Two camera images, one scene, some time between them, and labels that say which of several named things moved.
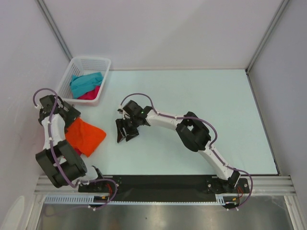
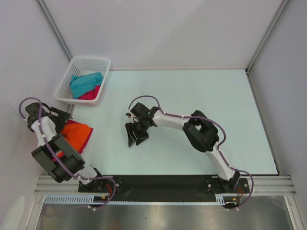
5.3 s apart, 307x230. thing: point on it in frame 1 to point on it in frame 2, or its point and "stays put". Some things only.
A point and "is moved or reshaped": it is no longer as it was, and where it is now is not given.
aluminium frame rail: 266,185 stays put
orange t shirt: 85,136 is moved or reshaped
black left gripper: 72,113 to 62,118
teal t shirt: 83,84 stays put
